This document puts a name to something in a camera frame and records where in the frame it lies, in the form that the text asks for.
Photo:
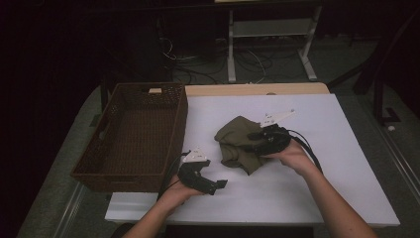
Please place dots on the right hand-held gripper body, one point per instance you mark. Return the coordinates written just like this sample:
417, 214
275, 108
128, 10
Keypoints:
277, 140

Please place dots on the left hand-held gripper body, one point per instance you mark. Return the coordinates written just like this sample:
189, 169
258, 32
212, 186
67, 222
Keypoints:
194, 177

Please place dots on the olive green shorts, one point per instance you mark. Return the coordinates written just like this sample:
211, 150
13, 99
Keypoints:
234, 135

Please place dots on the brown woven basket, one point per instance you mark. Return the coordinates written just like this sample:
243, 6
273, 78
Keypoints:
138, 139

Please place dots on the person's left hand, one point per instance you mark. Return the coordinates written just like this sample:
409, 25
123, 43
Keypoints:
178, 195

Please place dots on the person's right hand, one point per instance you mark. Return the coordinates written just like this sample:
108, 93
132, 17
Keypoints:
295, 158

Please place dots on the light wooden table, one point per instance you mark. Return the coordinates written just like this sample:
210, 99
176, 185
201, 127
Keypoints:
231, 89

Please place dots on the black metal stand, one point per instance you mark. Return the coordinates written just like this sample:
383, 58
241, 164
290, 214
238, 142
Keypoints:
378, 99

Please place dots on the small white round object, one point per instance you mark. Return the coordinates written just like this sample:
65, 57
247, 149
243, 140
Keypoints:
391, 128

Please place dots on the white metal desk frame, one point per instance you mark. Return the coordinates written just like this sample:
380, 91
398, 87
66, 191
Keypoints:
231, 49

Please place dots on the metal floor rail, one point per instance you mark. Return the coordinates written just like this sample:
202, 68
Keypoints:
69, 211
401, 165

